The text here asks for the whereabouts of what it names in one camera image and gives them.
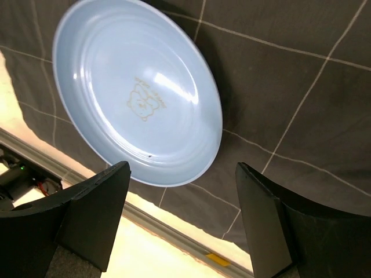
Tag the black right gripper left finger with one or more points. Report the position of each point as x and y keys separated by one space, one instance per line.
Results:
x=66 y=223

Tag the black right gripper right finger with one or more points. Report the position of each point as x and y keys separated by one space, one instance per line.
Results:
x=291 y=236

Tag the blue plate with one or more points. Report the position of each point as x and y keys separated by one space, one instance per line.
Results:
x=137 y=89

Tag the dark checked cloth placemat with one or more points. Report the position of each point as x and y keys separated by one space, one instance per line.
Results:
x=294 y=83

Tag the aluminium table frame rail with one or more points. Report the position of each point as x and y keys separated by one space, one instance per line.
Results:
x=116 y=202

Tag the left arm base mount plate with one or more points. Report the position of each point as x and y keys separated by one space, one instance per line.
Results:
x=21 y=176

